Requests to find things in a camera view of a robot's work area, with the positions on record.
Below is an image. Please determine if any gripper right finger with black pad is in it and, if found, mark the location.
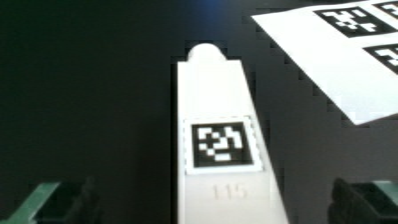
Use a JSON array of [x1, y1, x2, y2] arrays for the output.
[[327, 178, 398, 224]]

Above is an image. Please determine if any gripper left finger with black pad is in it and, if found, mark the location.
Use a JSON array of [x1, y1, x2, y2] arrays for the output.
[[5, 176, 103, 224]]

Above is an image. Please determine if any white desk leg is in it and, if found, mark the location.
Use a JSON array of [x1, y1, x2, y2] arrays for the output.
[[178, 43, 290, 224]]

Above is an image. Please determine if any fiducial marker sheet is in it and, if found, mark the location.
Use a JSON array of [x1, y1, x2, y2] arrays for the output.
[[252, 0, 398, 125]]

